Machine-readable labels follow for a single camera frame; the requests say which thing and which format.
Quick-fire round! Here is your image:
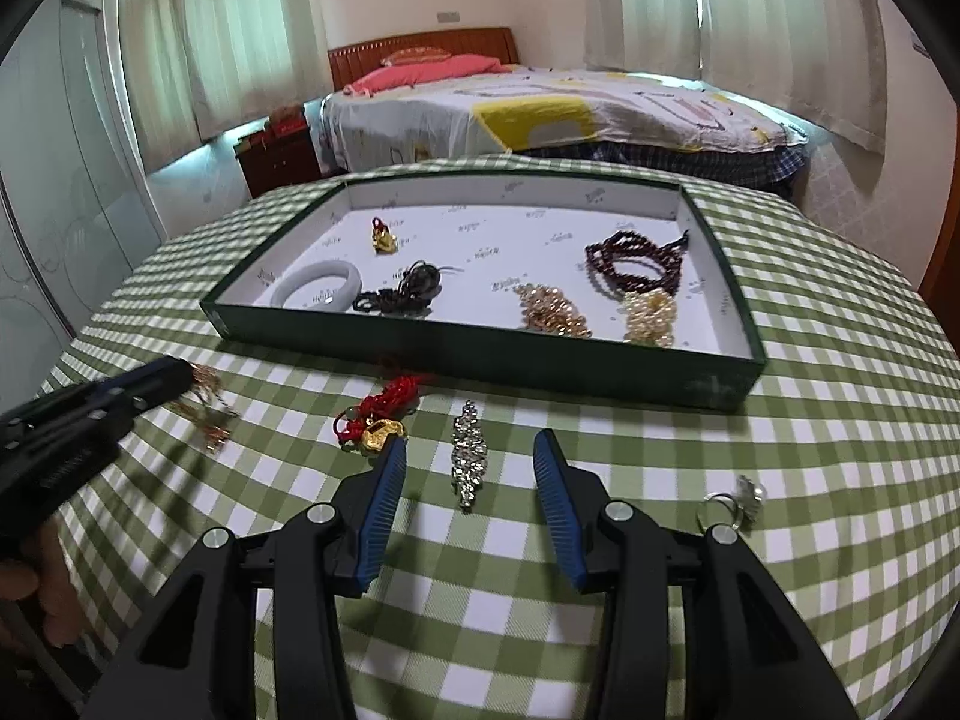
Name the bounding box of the wall light switch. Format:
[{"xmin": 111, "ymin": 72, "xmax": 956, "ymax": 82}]
[{"xmin": 910, "ymin": 32, "xmax": 931, "ymax": 59}]

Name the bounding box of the dark wooden nightstand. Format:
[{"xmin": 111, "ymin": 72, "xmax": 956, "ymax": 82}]
[{"xmin": 233, "ymin": 106, "xmax": 322, "ymax": 199}]

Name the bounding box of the green checkered tablecloth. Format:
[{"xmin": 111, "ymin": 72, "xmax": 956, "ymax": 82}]
[{"xmin": 46, "ymin": 179, "xmax": 958, "ymax": 718}]

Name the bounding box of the small gold red pendant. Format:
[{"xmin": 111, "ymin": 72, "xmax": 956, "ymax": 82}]
[{"xmin": 371, "ymin": 216, "xmax": 398, "ymax": 255}]

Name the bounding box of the black beaded bracelet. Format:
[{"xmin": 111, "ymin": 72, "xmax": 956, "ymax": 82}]
[{"xmin": 350, "ymin": 260, "xmax": 466, "ymax": 319}]

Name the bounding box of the dark red bead necklace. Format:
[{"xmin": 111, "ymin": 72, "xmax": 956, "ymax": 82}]
[{"xmin": 582, "ymin": 227, "xmax": 692, "ymax": 298}]

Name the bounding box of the silver pearl ring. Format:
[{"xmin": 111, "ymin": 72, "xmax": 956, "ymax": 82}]
[{"xmin": 696, "ymin": 473, "xmax": 768, "ymax": 538}]

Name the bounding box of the silver rhinestone brooch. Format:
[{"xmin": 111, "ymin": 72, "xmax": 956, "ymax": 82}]
[{"xmin": 451, "ymin": 400, "xmax": 488, "ymax": 512}]

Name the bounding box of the white jade bangle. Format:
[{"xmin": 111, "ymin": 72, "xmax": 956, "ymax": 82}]
[{"xmin": 270, "ymin": 260, "xmax": 361, "ymax": 314}]

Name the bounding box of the brown wooden door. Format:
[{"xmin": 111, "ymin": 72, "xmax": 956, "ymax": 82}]
[{"xmin": 919, "ymin": 132, "xmax": 960, "ymax": 348}]

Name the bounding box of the red wooden headboard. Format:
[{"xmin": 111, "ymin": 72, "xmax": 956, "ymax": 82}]
[{"xmin": 327, "ymin": 26, "xmax": 519, "ymax": 91}]

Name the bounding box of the dark green jewelry tray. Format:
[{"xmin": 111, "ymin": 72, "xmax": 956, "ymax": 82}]
[{"xmin": 200, "ymin": 166, "xmax": 766, "ymax": 413}]

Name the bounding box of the frosted glass wardrobe door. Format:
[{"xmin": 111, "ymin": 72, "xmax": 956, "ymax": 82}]
[{"xmin": 2, "ymin": 0, "xmax": 160, "ymax": 408}]

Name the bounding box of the left hand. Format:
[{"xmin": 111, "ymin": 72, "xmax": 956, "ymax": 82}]
[{"xmin": 2, "ymin": 518, "xmax": 86, "ymax": 647}]

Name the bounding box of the pink pillow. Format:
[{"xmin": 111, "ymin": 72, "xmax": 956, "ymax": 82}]
[{"xmin": 343, "ymin": 54, "xmax": 509, "ymax": 96}]

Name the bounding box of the right white curtain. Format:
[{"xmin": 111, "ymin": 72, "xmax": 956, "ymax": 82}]
[{"xmin": 584, "ymin": 0, "xmax": 887, "ymax": 153}]

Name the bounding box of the cream pearl bracelet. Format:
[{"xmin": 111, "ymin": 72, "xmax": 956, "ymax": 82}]
[{"xmin": 620, "ymin": 287, "xmax": 679, "ymax": 350}]

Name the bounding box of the bed with patterned quilt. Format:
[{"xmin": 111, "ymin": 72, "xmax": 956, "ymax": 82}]
[{"xmin": 317, "ymin": 67, "xmax": 807, "ymax": 197}]

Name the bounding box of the white curtain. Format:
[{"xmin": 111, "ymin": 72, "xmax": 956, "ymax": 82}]
[
  {"xmin": 117, "ymin": 0, "xmax": 332, "ymax": 174},
  {"xmin": 584, "ymin": 0, "xmax": 887, "ymax": 153}
]

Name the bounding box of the gold lock red cord pendant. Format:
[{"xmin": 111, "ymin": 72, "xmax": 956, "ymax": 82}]
[{"xmin": 334, "ymin": 374, "xmax": 430, "ymax": 455}]

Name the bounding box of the left white curtain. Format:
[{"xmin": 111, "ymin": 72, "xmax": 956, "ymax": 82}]
[{"xmin": 117, "ymin": 0, "xmax": 332, "ymax": 174}]

